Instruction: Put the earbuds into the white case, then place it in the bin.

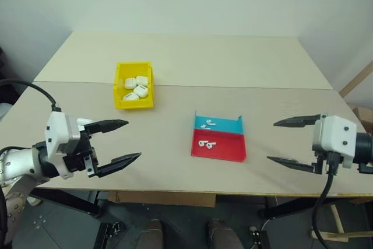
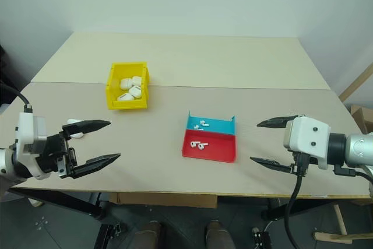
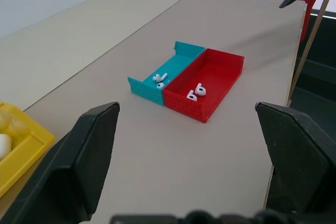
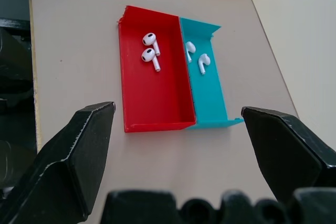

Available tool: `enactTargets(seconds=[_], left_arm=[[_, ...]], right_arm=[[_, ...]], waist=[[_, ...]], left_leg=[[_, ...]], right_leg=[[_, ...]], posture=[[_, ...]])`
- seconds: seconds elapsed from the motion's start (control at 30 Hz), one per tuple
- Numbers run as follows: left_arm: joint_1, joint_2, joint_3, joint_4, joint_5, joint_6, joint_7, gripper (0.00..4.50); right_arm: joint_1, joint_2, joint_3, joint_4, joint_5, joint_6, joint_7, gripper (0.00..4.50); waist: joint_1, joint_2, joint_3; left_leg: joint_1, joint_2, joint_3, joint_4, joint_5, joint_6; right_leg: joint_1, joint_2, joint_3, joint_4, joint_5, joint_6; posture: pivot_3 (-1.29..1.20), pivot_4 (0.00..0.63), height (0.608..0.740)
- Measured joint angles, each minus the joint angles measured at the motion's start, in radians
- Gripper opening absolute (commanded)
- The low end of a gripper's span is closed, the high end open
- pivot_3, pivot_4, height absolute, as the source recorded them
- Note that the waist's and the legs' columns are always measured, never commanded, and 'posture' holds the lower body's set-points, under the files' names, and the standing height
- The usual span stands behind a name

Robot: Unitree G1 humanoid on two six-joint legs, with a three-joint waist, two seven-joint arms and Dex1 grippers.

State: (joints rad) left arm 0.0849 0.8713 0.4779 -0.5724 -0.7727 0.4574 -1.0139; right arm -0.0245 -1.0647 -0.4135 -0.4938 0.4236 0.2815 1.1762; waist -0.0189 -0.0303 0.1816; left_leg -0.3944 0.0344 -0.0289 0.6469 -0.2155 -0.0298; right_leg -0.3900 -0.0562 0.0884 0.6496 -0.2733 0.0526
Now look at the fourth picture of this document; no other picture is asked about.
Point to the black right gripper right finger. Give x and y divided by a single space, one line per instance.
286 153

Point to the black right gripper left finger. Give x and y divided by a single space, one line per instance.
68 161

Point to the teal plastic tray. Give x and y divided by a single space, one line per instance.
207 93

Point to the red plastic tray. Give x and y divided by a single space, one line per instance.
155 90

